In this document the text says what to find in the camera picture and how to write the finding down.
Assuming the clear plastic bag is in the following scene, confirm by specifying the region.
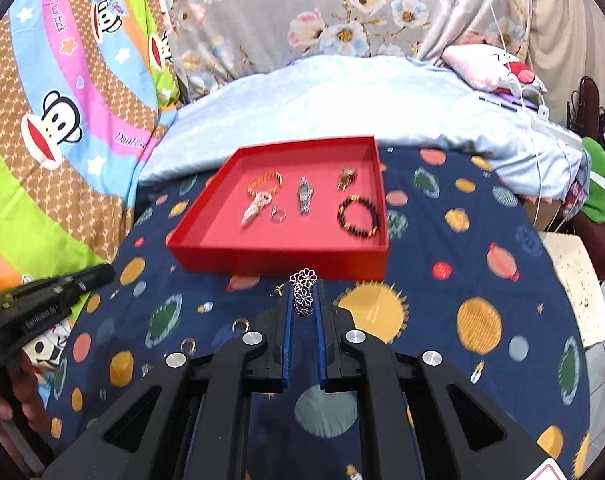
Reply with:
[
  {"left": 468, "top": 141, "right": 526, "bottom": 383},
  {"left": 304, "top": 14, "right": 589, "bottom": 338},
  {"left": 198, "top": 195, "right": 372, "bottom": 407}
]
[{"left": 529, "top": 117, "right": 583, "bottom": 151}]

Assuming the grey floral sheet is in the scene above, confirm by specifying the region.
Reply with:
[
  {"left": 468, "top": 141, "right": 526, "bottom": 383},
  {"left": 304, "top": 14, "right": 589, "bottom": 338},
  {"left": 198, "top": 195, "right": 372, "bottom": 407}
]
[{"left": 155, "top": 0, "right": 533, "bottom": 101}]

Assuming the white stained board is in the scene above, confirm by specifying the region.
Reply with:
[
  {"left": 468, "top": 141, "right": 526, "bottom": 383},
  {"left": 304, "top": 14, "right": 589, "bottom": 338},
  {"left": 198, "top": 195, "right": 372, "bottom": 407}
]
[{"left": 537, "top": 230, "right": 605, "bottom": 349}]

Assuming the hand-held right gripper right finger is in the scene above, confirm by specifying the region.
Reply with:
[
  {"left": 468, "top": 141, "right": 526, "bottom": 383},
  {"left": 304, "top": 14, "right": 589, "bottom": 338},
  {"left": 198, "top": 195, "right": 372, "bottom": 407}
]
[{"left": 315, "top": 281, "right": 554, "bottom": 480}]

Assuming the green cloth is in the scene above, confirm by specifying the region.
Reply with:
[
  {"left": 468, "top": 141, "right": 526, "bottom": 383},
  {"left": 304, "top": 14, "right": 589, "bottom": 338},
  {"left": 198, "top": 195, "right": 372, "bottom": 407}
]
[{"left": 579, "top": 136, "right": 605, "bottom": 224}]

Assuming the person's left hand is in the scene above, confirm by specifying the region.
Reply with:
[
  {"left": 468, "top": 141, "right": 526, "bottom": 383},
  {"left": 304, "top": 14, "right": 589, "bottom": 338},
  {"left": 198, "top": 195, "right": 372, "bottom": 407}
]
[{"left": 0, "top": 347, "right": 51, "bottom": 433}]

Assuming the beige curtain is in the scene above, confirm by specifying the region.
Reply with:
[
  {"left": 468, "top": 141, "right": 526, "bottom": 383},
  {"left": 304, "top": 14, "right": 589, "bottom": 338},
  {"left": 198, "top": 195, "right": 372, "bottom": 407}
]
[{"left": 525, "top": 0, "right": 605, "bottom": 128}]

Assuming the cartoon monkey blanket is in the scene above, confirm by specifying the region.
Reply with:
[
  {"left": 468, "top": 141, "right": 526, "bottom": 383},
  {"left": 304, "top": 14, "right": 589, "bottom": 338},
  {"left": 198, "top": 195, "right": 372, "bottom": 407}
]
[{"left": 0, "top": 0, "right": 183, "bottom": 403}]

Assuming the dark bead bracelet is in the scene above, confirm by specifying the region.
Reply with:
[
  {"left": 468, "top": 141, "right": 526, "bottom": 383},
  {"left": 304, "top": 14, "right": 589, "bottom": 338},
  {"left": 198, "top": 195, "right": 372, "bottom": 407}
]
[{"left": 336, "top": 194, "right": 381, "bottom": 237}]

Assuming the pink cartoon pillow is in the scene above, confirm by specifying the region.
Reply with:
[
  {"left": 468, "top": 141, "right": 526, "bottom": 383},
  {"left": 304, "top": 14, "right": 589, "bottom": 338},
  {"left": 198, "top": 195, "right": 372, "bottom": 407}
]
[{"left": 441, "top": 44, "right": 549, "bottom": 95}]

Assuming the white pearl bracelet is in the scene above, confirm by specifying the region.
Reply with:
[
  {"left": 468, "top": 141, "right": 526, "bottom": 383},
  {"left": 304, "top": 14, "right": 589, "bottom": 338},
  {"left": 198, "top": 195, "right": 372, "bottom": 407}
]
[{"left": 240, "top": 191, "right": 273, "bottom": 228}]

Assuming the light blue quilt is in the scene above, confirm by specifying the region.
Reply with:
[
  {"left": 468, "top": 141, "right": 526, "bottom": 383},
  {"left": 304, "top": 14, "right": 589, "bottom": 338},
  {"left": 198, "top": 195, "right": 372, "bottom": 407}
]
[{"left": 137, "top": 55, "right": 584, "bottom": 202}]

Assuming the silver wristwatch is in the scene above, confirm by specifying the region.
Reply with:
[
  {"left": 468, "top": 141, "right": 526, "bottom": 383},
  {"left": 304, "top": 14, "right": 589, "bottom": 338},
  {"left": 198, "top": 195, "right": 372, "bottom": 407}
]
[{"left": 296, "top": 176, "right": 314, "bottom": 216}]

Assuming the red cardboard box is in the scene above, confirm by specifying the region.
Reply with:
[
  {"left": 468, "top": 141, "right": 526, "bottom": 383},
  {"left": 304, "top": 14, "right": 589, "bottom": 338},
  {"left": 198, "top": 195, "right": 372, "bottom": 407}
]
[{"left": 166, "top": 135, "right": 389, "bottom": 282}]

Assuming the navy planet print bedsheet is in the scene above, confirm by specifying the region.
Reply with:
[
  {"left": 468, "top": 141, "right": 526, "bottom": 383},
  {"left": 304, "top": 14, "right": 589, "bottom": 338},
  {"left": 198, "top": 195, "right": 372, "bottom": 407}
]
[{"left": 45, "top": 145, "right": 593, "bottom": 480}]

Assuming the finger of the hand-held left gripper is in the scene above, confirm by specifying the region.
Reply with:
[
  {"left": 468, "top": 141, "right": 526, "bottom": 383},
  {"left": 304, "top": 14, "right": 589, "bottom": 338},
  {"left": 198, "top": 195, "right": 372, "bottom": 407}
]
[{"left": 57, "top": 263, "right": 116, "bottom": 295}]

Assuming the purple flat case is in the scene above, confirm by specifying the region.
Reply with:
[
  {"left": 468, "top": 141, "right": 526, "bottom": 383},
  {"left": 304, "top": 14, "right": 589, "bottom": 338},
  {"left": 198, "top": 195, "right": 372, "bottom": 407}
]
[{"left": 477, "top": 91, "right": 538, "bottom": 112}]

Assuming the white cable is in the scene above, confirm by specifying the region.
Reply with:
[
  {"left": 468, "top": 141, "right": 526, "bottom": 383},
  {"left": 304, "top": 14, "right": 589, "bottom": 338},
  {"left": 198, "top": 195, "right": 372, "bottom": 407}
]
[{"left": 477, "top": 0, "right": 574, "bottom": 241}]

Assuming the silver flower bracelet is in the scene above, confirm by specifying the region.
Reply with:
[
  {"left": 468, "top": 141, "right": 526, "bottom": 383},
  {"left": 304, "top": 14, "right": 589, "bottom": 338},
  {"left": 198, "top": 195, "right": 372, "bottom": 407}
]
[{"left": 288, "top": 267, "right": 317, "bottom": 318}]

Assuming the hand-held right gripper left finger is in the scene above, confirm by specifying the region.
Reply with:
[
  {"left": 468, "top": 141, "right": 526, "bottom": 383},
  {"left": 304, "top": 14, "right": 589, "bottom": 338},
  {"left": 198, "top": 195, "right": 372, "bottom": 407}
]
[{"left": 42, "top": 280, "right": 296, "bottom": 480}]

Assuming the gold bangle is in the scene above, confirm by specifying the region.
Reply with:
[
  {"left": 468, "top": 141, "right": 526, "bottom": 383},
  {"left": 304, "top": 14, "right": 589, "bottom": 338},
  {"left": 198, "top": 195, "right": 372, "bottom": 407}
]
[{"left": 246, "top": 172, "right": 284, "bottom": 196}]

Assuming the dark red chair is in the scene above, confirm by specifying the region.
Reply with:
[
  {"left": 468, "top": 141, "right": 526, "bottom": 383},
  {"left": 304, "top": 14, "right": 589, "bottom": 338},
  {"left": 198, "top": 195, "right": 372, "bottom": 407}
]
[{"left": 565, "top": 76, "right": 605, "bottom": 281}]

